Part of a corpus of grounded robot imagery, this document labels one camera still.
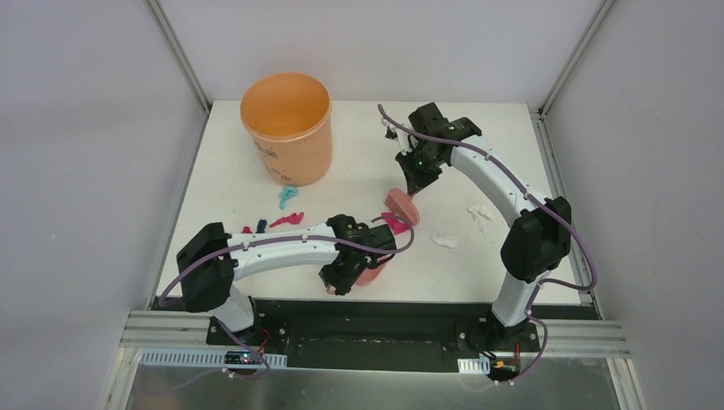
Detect pink dustpan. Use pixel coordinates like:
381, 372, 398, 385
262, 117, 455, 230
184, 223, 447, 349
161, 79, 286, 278
350, 255, 394, 291

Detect pink hand brush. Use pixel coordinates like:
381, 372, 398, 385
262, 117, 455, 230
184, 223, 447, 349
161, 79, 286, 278
384, 188, 420, 226

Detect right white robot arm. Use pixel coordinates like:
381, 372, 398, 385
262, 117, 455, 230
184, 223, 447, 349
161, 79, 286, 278
384, 102, 572, 350

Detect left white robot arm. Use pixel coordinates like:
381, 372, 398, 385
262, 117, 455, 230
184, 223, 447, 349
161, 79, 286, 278
172, 214, 399, 346

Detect magenta paper scrap near bucket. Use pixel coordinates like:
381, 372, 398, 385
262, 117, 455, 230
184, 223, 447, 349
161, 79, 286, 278
380, 212, 410, 235

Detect white paper scrap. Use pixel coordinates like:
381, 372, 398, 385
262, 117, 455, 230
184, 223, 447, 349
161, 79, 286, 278
430, 232, 458, 249
466, 204, 493, 233

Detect cyan paper scrap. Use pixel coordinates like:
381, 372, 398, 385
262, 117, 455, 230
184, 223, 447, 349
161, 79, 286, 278
277, 185, 299, 210

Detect blue paper scrap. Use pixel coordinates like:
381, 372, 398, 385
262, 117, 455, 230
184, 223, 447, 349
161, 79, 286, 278
256, 219, 268, 233

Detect orange plastic bucket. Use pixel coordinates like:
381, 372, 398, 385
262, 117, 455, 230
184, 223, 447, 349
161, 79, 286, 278
240, 72, 333, 186

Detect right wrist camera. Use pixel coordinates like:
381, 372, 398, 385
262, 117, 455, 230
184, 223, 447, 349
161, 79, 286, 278
385, 126, 414, 156

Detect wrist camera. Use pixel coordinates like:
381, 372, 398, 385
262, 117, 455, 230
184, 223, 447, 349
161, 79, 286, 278
370, 214, 390, 226
385, 126, 414, 156

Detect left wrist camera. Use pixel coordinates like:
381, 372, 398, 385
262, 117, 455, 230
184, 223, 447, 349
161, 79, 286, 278
370, 214, 390, 226

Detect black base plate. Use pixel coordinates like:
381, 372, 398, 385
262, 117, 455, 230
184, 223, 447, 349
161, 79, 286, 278
152, 296, 601, 375

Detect right white cable duct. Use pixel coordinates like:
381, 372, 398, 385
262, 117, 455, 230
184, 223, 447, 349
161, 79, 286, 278
457, 356, 491, 375

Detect white cable duct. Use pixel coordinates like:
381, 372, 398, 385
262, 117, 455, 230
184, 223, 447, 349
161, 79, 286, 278
140, 348, 287, 370
457, 356, 491, 375

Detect left white cable duct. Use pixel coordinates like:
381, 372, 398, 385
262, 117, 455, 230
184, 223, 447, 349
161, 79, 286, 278
140, 348, 287, 370

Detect aluminium frame rail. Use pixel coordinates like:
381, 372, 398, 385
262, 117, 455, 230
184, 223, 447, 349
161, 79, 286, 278
120, 311, 630, 359

